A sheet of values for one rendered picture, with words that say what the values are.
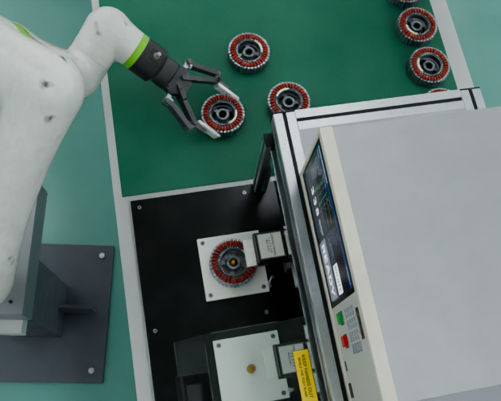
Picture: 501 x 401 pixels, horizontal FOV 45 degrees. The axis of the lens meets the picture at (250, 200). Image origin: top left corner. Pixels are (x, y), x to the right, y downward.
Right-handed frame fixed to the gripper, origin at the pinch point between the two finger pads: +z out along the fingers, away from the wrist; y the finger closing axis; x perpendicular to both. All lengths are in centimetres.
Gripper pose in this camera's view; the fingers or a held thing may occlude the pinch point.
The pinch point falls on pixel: (221, 114)
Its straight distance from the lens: 159.8
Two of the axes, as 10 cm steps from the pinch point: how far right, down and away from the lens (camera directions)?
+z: 7.5, 5.1, 4.2
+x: -5.2, 0.8, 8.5
